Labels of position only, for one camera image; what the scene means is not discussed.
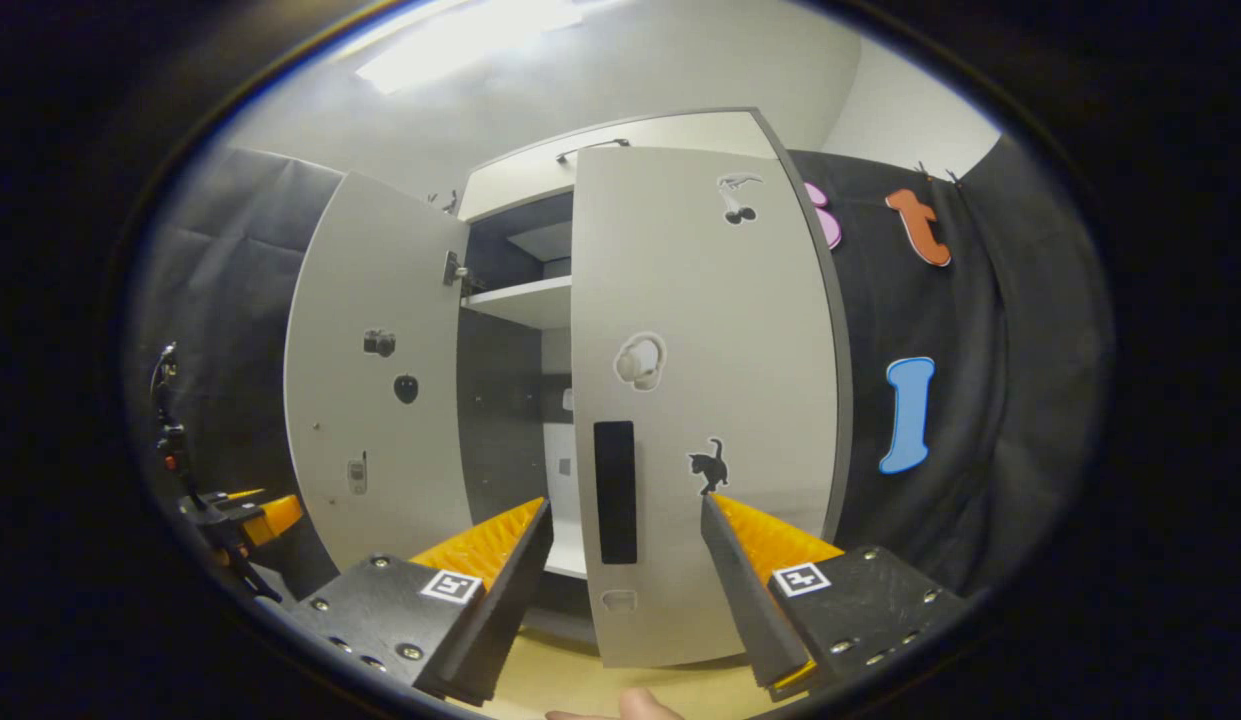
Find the black backdrop cloth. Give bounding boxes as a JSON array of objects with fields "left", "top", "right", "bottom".
[
  {"left": 130, "top": 145, "right": 346, "bottom": 601},
  {"left": 785, "top": 135, "right": 1111, "bottom": 601}
]

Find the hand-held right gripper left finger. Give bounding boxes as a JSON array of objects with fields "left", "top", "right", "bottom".
[{"left": 285, "top": 497, "right": 556, "bottom": 706}]

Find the silver flap handle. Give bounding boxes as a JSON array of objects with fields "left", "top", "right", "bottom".
[{"left": 555, "top": 138, "right": 631, "bottom": 164}]

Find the white cabinet door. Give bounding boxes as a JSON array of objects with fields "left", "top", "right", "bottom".
[
  {"left": 283, "top": 170, "right": 471, "bottom": 573},
  {"left": 570, "top": 145, "right": 853, "bottom": 669}
]

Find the ceiling light panel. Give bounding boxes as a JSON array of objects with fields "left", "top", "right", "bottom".
[{"left": 355, "top": 0, "right": 586, "bottom": 96}]

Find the white cabinet flap panel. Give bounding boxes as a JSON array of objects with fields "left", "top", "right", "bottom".
[{"left": 458, "top": 108, "right": 781, "bottom": 223}]

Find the white cabinet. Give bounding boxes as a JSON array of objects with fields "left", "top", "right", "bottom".
[{"left": 455, "top": 107, "right": 856, "bottom": 641}]

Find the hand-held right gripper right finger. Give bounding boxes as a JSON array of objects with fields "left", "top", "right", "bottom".
[{"left": 700, "top": 492, "right": 971, "bottom": 701}]

